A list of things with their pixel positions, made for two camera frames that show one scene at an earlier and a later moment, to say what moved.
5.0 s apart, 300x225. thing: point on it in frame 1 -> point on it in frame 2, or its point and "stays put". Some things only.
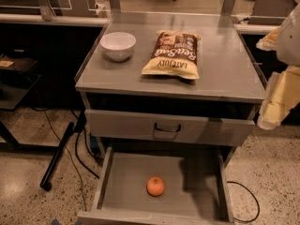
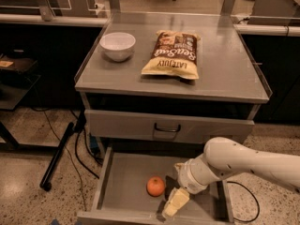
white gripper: x=290 y=44 -> x=188 y=177
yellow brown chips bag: x=173 y=53 stays put
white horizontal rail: x=38 y=18 stays put
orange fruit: x=155 y=186 stays put
